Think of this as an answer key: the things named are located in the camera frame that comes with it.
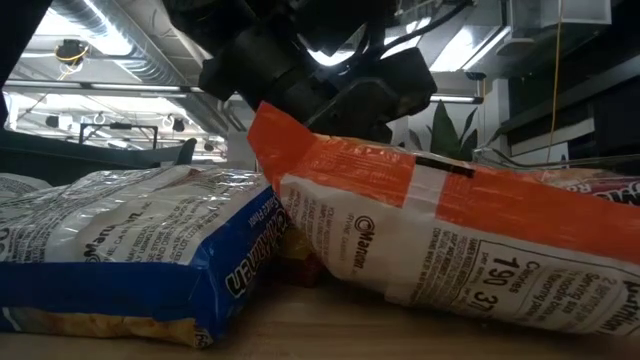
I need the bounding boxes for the dark grey plastic bin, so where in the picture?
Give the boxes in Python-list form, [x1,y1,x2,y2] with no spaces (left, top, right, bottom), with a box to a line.
[0,128,199,187]

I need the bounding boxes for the orange Maruchan chicken ramen pack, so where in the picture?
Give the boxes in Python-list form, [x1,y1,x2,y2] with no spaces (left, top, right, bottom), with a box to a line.
[247,101,640,339]
[537,167,640,207]

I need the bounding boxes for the black metal rail frame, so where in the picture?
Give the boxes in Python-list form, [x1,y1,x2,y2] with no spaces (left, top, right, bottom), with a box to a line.
[78,121,160,150]

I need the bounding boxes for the blue Maruchan soy sauce pack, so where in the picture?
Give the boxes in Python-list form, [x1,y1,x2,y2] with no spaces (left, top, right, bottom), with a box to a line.
[0,166,290,349]

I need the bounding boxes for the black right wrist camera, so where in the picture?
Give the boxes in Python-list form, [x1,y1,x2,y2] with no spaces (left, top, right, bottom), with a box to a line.
[372,46,439,124]

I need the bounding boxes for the red Maruchan beef ramen pack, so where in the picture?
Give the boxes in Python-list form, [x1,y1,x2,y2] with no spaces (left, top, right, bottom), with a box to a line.
[277,227,327,289]

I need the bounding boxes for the long ceiling light bar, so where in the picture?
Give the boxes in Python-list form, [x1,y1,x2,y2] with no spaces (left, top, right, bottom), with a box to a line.
[2,79,485,105]

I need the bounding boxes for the green snake plant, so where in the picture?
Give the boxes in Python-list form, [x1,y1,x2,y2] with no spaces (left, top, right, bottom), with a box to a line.
[408,99,480,162]

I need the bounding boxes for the black ceiling camera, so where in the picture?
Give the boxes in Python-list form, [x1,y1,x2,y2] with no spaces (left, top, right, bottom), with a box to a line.
[53,38,91,69]

